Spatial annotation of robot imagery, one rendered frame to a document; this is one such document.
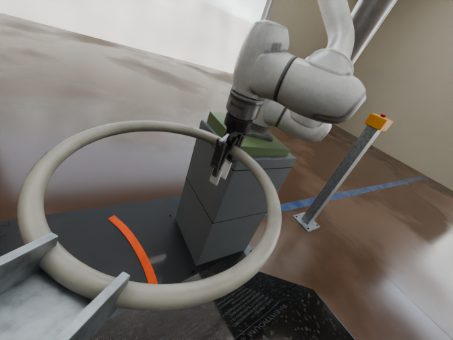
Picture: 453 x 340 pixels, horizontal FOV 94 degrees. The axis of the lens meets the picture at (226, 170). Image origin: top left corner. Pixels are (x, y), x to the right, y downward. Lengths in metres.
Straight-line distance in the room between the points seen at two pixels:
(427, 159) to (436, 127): 0.74
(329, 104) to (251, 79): 0.17
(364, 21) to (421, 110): 6.00
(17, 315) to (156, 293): 0.14
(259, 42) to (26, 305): 0.54
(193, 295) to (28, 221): 0.25
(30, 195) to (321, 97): 0.53
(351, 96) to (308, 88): 0.08
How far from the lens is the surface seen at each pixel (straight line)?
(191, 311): 0.55
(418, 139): 6.79
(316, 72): 0.49
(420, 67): 7.09
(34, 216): 0.41
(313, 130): 1.01
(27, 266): 0.36
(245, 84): 0.52
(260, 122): 1.04
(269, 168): 1.07
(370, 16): 0.92
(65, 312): 0.34
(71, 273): 0.34
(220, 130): 1.04
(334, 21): 0.63
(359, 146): 1.87
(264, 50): 0.51
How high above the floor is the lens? 1.20
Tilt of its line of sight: 31 degrees down
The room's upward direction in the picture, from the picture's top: 21 degrees clockwise
